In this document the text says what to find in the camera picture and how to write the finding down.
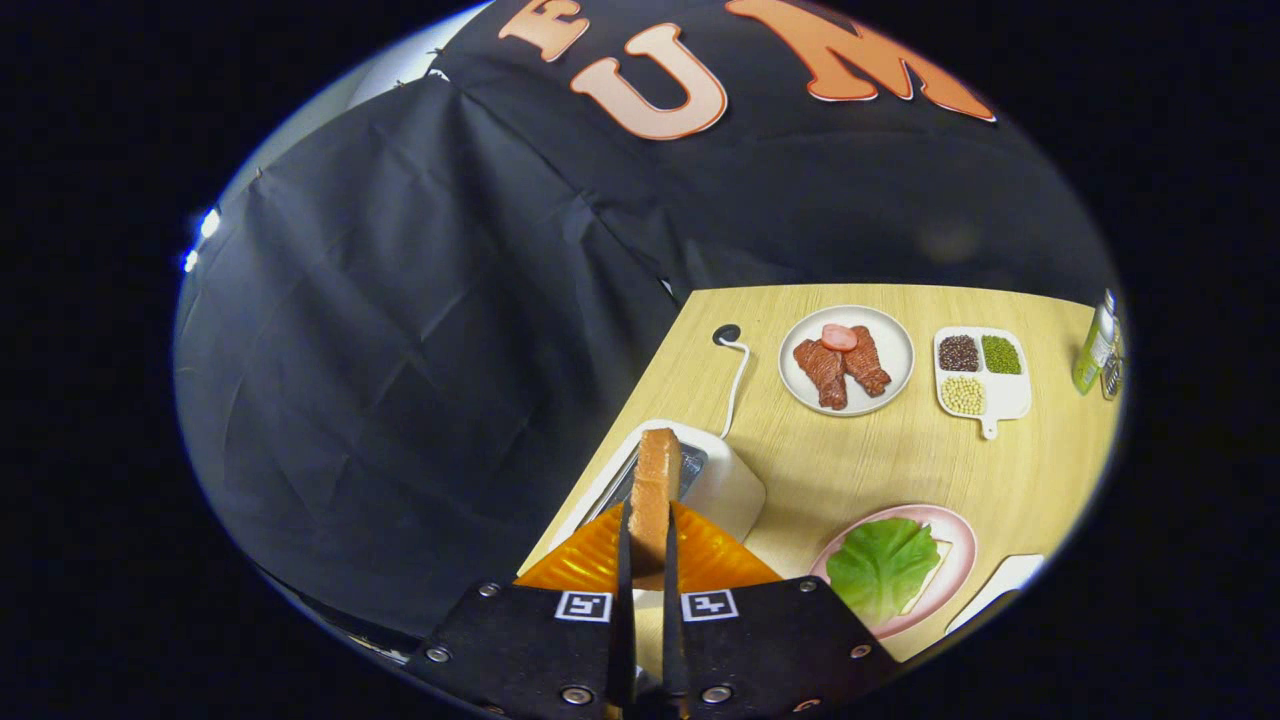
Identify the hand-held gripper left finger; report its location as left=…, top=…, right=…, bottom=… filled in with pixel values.
left=405, top=500, right=637, bottom=720

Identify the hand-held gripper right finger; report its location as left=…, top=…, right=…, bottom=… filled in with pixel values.
left=660, top=500, right=901, bottom=720

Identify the toasted brown bread slice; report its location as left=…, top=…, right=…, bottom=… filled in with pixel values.
left=630, top=428, right=684, bottom=591

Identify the green lettuce leaf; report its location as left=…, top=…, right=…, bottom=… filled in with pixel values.
left=826, top=517, right=942, bottom=628

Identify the white toaster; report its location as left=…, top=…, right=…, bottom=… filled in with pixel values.
left=545, top=418, right=767, bottom=611

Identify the white bread slice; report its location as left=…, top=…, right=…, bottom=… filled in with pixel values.
left=830, top=538, right=954, bottom=617

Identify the pink round plate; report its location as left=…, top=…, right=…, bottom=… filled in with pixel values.
left=808, top=504, right=978, bottom=641

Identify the brown meat piece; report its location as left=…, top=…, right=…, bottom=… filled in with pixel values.
left=793, top=339, right=849, bottom=411
left=845, top=326, right=893, bottom=398

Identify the white square plate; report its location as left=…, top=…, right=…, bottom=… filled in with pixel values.
left=945, top=553, right=1046, bottom=636

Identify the black backdrop cloth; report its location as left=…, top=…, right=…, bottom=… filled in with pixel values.
left=172, top=0, right=1121, bottom=641

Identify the grey round plate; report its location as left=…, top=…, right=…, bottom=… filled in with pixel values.
left=778, top=305, right=916, bottom=417

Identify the white divided dish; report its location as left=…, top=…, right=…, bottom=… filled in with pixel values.
left=933, top=326, right=1032, bottom=441

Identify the silver green drink bottle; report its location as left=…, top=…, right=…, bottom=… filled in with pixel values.
left=1072, top=290, right=1117, bottom=396

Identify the white toaster power cable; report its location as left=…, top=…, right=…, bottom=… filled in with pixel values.
left=712, top=324, right=751, bottom=441

